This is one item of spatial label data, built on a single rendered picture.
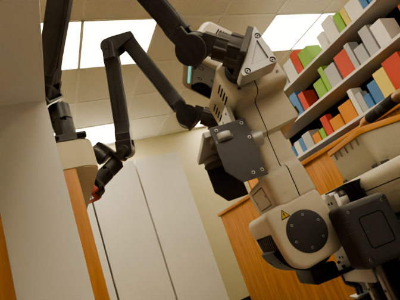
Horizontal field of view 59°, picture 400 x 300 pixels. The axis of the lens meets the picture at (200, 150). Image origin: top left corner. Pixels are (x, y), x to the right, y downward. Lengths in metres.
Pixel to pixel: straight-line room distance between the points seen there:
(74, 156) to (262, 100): 0.67
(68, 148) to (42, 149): 0.19
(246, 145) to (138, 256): 3.53
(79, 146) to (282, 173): 0.59
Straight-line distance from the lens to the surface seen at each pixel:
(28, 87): 0.29
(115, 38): 1.39
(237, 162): 0.90
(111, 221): 4.37
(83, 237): 0.44
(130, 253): 4.34
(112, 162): 1.32
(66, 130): 1.06
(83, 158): 0.47
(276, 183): 0.93
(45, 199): 0.28
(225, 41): 0.91
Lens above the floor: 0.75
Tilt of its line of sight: 16 degrees up
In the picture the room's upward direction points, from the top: 20 degrees counter-clockwise
